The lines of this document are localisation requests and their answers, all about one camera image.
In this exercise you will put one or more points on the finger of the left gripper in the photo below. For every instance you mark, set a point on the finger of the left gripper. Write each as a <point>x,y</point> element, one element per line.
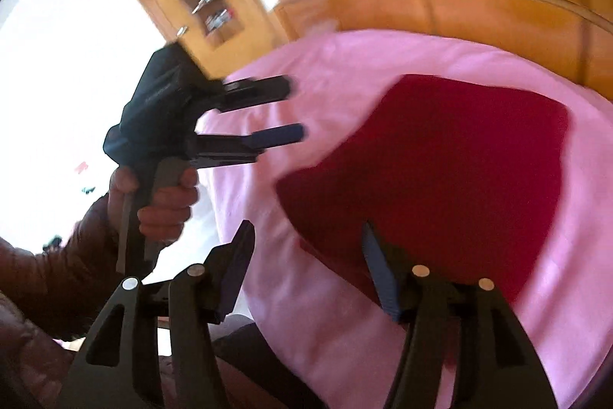
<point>209,151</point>
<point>247,93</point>

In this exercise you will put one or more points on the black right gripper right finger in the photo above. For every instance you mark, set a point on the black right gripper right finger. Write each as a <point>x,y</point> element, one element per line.
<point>496,364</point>

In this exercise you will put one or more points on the crimson red small garment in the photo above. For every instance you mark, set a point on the crimson red small garment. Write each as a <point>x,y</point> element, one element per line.
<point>462,178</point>

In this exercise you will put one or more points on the brown jacket left forearm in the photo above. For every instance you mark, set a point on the brown jacket left forearm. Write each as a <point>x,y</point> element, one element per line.
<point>55,296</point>

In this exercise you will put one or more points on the person's left hand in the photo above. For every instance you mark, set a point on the person's left hand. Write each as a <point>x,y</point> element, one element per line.
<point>163,220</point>

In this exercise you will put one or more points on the pink bed cover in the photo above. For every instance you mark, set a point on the pink bed cover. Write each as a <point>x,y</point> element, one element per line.
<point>328,332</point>

